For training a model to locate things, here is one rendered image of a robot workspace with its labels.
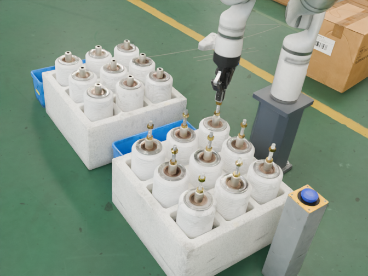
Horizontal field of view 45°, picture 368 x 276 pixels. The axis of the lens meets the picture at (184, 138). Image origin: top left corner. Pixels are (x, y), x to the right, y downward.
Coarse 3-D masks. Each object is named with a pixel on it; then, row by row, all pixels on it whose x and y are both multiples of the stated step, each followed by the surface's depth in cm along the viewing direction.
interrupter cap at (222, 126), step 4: (212, 116) 140; (204, 120) 137; (208, 120) 138; (220, 120) 138; (224, 120) 138; (204, 124) 136; (208, 124) 136; (220, 124) 137; (224, 124) 137; (208, 128) 134; (212, 128) 135; (216, 128) 135; (220, 128) 135; (224, 128) 135
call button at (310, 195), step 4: (304, 188) 107; (308, 188) 107; (304, 192) 105; (308, 192) 105; (312, 192) 106; (316, 192) 106; (304, 196) 104; (308, 196) 104; (312, 196) 105; (316, 196) 105; (304, 200) 105; (308, 200) 104; (312, 200) 104; (316, 200) 105
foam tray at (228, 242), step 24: (120, 168) 128; (120, 192) 132; (144, 192) 121; (288, 192) 127; (144, 216) 123; (168, 216) 115; (216, 216) 117; (240, 216) 118; (264, 216) 121; (144, 240) 128; (168, 240) 114; (192, 240) 110; (216, 240) 112; (240, 240) 120; (264, 240) 130; (168, 264) 119; (192, 264) 112; (216, 264) 120
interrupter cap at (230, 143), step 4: (228, 140) 131; (232, 140) 131; (236, 140) 131; (244, 140) 132; (228, 144) 130; (232, 144) 130; (244, 144) 131; (248, 144) 130; (228, 148) 128; (232, 148) 128; (236, 148) 128; (240, 148) 129; (244, 148) 129; (248, 148) 129; (236, 152) 127; (240, 152) 127; (244, 152) 127; (248, 152) 128
